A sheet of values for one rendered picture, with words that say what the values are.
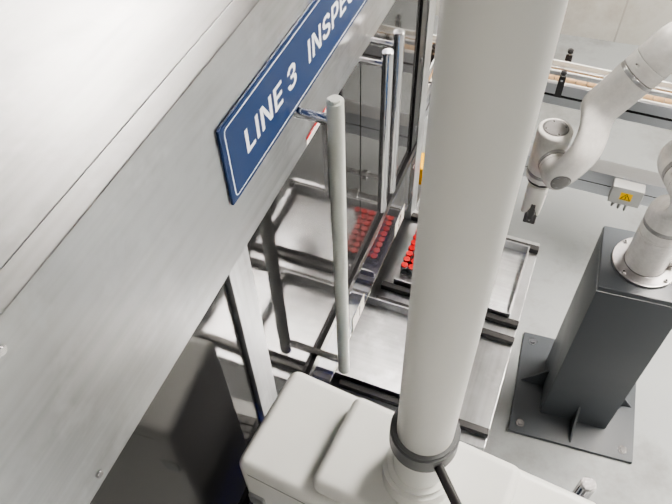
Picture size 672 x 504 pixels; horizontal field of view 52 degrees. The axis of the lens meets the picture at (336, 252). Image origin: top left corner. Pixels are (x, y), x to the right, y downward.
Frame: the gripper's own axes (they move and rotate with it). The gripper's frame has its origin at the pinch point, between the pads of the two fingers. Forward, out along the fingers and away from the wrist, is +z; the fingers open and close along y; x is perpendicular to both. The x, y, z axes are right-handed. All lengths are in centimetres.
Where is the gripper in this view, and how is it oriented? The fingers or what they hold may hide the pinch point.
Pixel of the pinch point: (530, 216)
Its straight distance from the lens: 195.6
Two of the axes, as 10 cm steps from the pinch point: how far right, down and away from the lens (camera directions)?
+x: 9.3, 2.7, -2.5
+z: 0.3, 6.2, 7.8
